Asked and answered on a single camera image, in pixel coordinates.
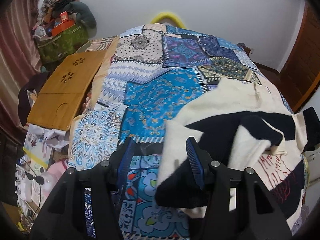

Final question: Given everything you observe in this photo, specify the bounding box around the cream and navy sweater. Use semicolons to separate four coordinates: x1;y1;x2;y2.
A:
155;78;319;227

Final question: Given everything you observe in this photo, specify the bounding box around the dark clothing on floor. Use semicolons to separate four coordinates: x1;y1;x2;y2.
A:
18;72;49;126

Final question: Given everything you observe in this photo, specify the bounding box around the pink object on floor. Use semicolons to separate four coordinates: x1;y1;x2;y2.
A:
40;158;68;198

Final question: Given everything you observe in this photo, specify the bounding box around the wooden lap desk tray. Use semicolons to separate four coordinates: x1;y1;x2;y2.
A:
27;50;106;131

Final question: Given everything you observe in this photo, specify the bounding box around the brown wooden wardrobe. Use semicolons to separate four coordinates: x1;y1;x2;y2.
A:
280;5;319;112

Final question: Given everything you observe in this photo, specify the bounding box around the blue patchwork bed quilt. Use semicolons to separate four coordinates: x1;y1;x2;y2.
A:
68;23;288;239

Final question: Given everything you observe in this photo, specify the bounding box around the green fabric storage basket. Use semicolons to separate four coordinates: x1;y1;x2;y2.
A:
36;23;88;64

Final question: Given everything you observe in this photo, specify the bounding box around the orange box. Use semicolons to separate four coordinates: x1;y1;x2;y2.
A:
52;11;75;36

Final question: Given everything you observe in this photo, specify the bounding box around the grey plush toy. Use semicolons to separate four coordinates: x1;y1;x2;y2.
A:
67;1;97;29

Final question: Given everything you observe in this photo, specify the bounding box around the yellow curved foam tube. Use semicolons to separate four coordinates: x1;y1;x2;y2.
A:
150;11;185;29

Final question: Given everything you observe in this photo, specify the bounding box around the pink striped curtain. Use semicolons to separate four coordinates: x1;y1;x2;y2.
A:
1;0;42;129

